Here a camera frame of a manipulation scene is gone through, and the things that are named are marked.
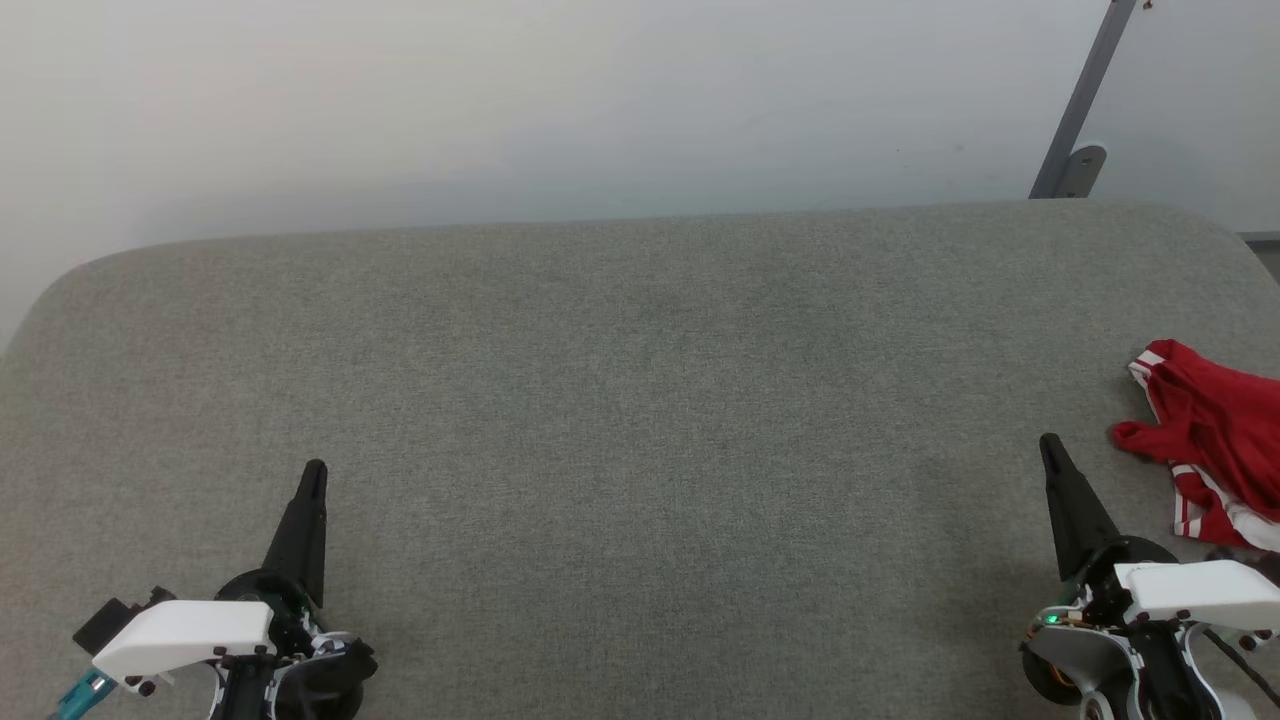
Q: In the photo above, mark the grey metal pole bracket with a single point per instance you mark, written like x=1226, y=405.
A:
x=1085, y=165

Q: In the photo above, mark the left wrist camera white housing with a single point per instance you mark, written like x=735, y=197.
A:
x=185, y=635

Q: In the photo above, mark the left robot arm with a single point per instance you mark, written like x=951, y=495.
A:
x=330, y=680

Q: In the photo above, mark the red white garment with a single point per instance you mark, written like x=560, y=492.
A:
x=1210, y=410

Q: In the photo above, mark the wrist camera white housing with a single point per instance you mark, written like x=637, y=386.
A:
x=185, y=635
x=1200, y=590

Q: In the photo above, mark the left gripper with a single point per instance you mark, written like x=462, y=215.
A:
x=295, y=615

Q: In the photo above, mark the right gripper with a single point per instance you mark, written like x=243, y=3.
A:
x=1100, y=595

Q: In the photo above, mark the grey metal pole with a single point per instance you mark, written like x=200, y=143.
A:
x=1085, y=90

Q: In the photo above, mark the right wrist camera white housing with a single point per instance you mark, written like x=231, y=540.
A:
x=1200, y=590

